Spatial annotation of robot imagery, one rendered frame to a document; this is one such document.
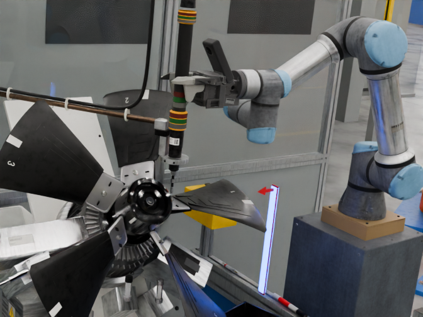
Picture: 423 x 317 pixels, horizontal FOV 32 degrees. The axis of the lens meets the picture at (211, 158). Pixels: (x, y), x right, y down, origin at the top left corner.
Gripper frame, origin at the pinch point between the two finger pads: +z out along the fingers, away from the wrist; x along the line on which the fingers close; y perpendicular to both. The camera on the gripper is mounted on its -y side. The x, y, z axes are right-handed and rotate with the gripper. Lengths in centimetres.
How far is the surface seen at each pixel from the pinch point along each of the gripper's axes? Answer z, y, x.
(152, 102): -5.6, 10.1, 17.1
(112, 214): 11.3, 34.5, 2.9
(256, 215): -26.6, 36.1, -5.9
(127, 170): 5.2, 25.2, 8.2
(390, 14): -466, 13, 354
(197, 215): -33, 50, 30
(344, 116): -519, 138, 445
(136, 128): 0.1, 16.2, 13.9
